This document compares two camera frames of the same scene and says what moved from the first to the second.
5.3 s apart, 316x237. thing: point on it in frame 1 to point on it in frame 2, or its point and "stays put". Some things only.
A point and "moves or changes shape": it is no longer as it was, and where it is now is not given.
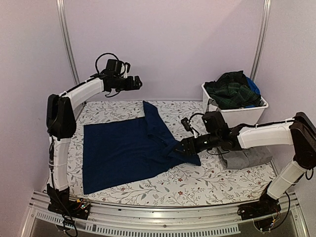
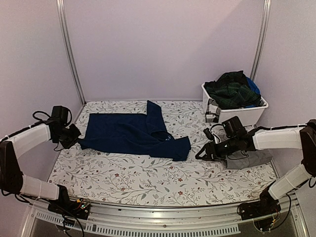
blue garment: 118,153 moves or changes shape
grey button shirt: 238,159 stays put
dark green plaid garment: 231,90 stays put
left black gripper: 130,85 to 67,145
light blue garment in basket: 253,86 stays put
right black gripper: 186,146 to 209,147
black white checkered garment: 212,105 stays put
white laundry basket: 237,117 stays put
